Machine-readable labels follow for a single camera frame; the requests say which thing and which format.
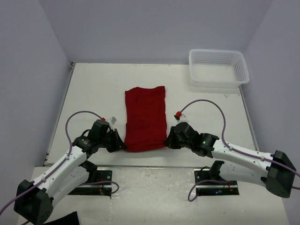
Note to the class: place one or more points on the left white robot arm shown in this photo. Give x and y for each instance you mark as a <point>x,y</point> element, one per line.
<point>36,199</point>

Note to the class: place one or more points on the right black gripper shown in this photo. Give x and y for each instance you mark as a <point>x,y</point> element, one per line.
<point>170,142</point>

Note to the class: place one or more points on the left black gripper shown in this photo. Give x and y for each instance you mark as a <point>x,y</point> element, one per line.
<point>118,144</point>

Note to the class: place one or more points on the red t-shirt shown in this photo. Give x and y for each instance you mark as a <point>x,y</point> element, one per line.
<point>146,119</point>

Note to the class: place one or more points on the white plastic basket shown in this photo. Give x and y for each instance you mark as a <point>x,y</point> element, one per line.
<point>217,68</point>

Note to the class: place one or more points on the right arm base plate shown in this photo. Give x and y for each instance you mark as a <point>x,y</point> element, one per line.
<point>211,188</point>

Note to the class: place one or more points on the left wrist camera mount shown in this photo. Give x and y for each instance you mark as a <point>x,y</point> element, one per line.
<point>111,121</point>

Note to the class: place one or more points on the black cloth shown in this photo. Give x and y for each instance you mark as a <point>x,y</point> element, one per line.
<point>70,219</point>

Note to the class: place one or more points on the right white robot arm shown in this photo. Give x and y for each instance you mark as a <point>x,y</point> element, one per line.
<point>274,171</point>

